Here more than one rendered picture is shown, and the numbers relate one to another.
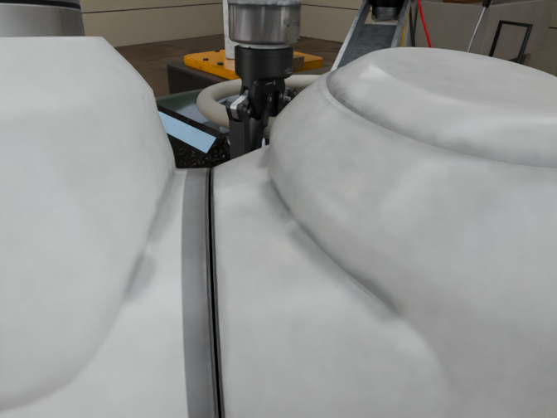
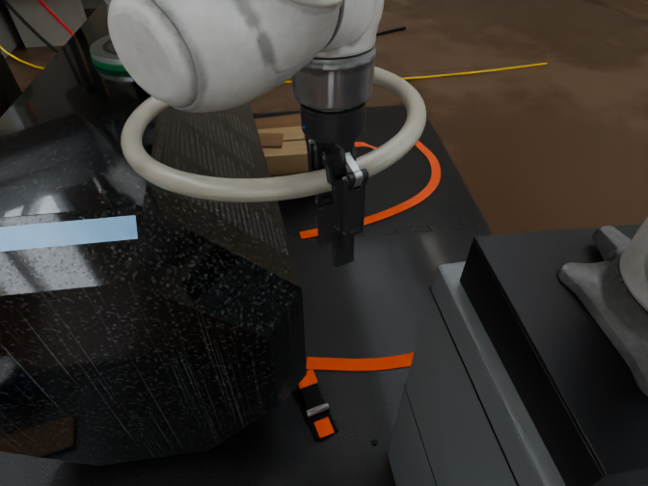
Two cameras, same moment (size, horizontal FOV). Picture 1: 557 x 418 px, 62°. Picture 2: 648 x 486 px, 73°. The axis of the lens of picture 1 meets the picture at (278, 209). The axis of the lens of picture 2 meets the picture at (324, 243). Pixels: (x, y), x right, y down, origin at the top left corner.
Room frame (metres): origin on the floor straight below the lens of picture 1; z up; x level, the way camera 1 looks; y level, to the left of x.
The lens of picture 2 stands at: (0.37, 0.42, 1.32)
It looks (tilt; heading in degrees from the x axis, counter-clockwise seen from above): 44 degrees down; 303
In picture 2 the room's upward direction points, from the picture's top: straight up
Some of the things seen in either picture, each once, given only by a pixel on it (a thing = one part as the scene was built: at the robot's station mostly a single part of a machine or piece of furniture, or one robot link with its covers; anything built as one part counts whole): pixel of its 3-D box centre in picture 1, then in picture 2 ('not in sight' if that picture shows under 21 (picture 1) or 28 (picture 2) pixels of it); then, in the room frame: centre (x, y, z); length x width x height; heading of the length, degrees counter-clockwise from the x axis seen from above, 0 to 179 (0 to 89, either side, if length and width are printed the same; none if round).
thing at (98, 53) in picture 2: not in sight; (134, 45); (1.42, -0.30, 0.89); 0.21 x 0.21 x 0.01
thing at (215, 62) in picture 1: (253, 60); not in sight; (2.22, 0.12, 0.76); 0.49 x 0.49 x 0.05; 39
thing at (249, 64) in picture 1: (263, 81); (334, 135); (0.61, 0.02, 1.04); 0.08 x 0.07 x 0.09; 147
